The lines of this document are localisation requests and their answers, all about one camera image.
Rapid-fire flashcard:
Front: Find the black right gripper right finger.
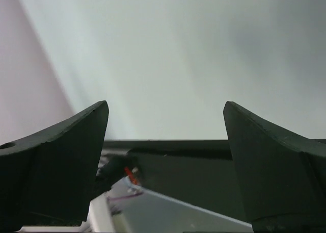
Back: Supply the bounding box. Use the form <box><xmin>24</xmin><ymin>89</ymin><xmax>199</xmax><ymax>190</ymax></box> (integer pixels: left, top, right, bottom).
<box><xmin>223</xmin><ymin>101</ymin><xmax>325</xmax><ymax>232</ymax></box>

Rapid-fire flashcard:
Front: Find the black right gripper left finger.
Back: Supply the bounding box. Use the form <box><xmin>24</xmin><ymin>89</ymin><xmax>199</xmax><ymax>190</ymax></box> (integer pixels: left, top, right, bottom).
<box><xmin>1</xmin><ymin>101</ymin><xmax>109</xmax><ymax>231</ymax></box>

